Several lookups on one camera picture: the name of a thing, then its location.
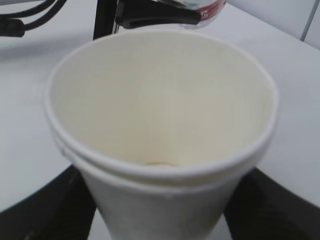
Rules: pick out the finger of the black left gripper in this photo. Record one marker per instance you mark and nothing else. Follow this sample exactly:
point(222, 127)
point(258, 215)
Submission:
point(142, 13)

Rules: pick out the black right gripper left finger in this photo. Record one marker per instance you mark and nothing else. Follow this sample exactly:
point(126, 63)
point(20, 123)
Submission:
point(62, 210)

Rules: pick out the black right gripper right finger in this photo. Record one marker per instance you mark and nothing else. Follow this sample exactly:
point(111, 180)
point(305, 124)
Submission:
point(262, 209)

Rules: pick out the clear water bottle red label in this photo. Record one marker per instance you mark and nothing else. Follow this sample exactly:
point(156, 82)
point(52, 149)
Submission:
point(208, 9)

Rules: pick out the white paper cup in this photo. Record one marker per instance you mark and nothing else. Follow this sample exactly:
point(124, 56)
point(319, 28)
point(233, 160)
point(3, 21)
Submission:
point(162, 125)

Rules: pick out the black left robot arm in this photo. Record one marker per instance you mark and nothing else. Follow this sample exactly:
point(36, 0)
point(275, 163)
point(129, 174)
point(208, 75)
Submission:
point(106, 19)

